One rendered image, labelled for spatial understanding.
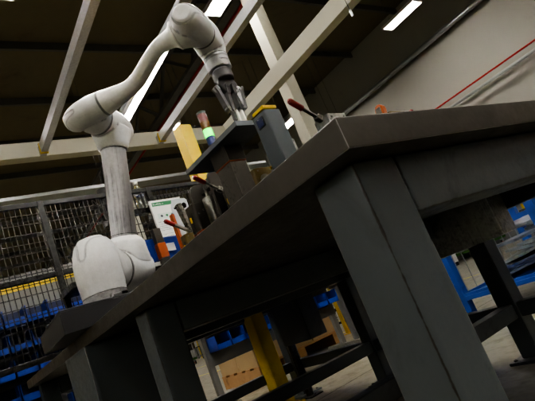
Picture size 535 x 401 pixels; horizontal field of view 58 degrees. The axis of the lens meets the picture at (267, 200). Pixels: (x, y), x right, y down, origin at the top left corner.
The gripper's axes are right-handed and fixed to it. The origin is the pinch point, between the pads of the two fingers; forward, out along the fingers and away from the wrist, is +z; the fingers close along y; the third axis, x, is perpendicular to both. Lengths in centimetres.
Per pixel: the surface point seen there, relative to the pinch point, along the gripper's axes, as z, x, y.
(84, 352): 56, 37, -61
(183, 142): -67, 143, 74
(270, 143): 16.6, -13.6, -4.5
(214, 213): 18, 46, 8
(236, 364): 97, 355, 185
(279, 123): 11.5, -16.8, -0.6
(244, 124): 4.9, -5.7, -4.3
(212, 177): 5.0, 36.8, 7.2
